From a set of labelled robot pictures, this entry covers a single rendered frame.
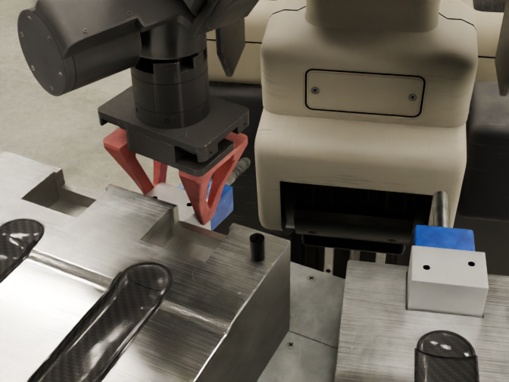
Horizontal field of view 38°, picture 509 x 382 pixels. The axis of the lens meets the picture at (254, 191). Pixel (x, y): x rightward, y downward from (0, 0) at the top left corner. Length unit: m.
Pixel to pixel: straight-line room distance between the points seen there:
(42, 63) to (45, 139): 1.86
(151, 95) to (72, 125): 1.86
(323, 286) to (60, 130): 1.83
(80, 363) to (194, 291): 0.08
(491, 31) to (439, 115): 0.27
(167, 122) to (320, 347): 0.20
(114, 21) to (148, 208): 0.15
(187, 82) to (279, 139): 0.27
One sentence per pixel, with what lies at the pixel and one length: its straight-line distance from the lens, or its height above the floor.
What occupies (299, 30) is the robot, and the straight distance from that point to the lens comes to 0.79.
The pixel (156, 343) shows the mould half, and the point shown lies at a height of 0.89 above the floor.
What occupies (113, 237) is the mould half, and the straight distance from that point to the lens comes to 0.53.
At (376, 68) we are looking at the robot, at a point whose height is 0.87.
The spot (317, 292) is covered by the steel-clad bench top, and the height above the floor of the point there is 0.80.
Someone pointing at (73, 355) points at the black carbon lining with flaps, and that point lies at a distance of 0.48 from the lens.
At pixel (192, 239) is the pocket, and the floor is 0.87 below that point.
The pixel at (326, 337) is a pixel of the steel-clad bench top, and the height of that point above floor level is 0.80.
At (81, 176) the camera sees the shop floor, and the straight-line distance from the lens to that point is 2.16.
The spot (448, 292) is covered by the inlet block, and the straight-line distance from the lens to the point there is 0.52.
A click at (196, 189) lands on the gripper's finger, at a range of 0.56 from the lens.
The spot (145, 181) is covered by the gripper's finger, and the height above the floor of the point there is 0.87.
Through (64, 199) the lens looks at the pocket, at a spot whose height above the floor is 0.86.
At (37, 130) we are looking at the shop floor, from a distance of 2.41.
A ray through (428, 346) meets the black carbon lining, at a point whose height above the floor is 0.85.
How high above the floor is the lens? 1.23
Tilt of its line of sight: 37 degrees down
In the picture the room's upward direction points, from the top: 2 degrees counter-clockwise
